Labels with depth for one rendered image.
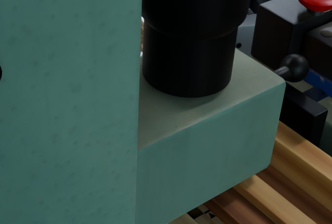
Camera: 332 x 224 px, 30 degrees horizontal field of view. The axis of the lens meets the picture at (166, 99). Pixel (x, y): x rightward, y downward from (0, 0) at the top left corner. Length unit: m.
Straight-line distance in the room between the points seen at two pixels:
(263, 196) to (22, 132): 0.23
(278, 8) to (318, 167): 0.15
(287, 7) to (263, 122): 0.16
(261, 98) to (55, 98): 0.17
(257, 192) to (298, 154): 0.04
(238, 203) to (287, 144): 0.05
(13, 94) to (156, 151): 0.13
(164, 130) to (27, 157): 0.12
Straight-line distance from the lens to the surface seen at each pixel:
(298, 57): 0.43
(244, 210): 0.40
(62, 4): 0.19
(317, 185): 0.41
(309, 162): 0.41
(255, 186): 0.41
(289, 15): 0.49
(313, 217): 0.40
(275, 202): 0.40
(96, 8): 0.20
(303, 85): 0.50
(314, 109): 0.42
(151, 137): 0.31
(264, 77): 0.37
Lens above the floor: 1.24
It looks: 36 degrees down
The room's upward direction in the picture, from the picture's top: 4 degrees clockwise
